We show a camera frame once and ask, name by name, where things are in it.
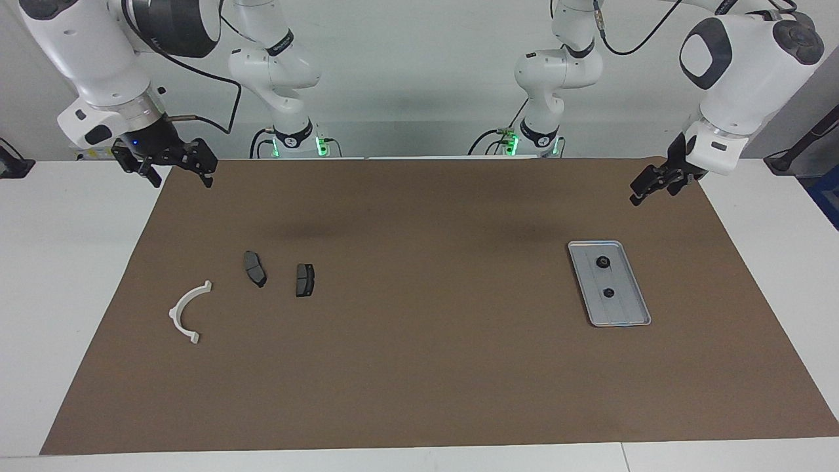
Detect long grey brake pad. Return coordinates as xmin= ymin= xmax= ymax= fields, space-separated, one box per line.
xmin=243 ymin=250 xmax=268 ymax=289

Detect silver ribbed metal tray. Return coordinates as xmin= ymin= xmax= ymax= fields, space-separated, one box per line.
xmin=567 ymin=240 xmax=652 ymax=328

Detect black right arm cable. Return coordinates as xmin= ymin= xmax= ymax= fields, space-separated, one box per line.
xmin=121 ymin=0 xmax=244 ymax=136

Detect black base power cable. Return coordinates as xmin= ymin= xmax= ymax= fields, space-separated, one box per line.
xmin=468 ymin=98 xmax=530 ymax=157
xmin=249 ymin=127 xmax=343 ymax=160

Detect blue crate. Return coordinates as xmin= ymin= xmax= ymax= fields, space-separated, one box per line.
xmin=808 ymin=164 xmax=839 ymax=231

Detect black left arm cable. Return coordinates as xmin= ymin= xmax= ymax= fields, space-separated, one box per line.
xmin=593 ymin=0 xmax=798 ymax=57

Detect black camera stand clamp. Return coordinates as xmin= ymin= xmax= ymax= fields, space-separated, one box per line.
xmin=764 ymin=105 xmax=839 ymax=175
xmin=0 ymin=138 xmax=35 ymax=179

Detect white semicircular bracket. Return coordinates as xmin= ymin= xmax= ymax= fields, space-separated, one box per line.
xmin=168 ymin=280 xmax=214 ymax=345

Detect brown table mat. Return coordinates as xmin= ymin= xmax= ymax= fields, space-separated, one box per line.
xmin=39 ymin=157 xmax=839 ymax=456

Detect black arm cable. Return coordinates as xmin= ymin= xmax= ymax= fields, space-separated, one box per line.
xmin=593 ymin=0 xmax=798 ymax=57
xmin=121 ymin=0 xmax=244 ymax=136

